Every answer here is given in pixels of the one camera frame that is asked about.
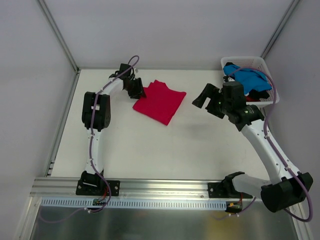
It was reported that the white slotted cable duct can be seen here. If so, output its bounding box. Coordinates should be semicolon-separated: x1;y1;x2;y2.
40;197;227;211

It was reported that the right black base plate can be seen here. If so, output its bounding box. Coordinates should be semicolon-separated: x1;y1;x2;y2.
207;181;253;199

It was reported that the left aluminium frame post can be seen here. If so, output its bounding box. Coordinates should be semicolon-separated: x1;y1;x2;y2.
36;0;79;73

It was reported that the aluminium frame post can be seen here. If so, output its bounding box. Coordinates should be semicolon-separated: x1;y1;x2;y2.
36;0;79;73
260;0;302;59

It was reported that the red t shirt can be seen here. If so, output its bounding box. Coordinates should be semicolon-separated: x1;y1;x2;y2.
245;96;260;102

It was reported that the pink t shirt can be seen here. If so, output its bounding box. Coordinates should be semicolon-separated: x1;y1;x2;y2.
132;80;187;126

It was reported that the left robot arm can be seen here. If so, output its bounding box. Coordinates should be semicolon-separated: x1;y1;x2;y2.
76;63;146;197

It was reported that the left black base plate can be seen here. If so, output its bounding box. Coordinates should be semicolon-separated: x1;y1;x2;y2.
75;178;121;197

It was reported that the blue t shirt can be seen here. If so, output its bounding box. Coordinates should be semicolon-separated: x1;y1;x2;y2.
222;63;272;95

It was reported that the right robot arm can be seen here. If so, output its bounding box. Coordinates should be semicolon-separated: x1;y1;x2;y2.
192;81;313;213

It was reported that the black t shirt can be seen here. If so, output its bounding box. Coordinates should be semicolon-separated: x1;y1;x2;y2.
226;61;271;100

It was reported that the white plastic basket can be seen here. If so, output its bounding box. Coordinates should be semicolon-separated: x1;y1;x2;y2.
220;56;280;108

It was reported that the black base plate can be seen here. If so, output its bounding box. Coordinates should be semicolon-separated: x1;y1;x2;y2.
207;181;253;199
75;178;121;197

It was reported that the aluminium mounting rail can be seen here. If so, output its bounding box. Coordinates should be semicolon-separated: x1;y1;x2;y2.
29;176;300;202

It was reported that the rear aluminium table edge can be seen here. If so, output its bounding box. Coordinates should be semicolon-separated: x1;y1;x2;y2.
78;66;222;71

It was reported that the right aluminium frame post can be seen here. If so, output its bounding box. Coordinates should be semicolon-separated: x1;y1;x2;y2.
260;0;302;59

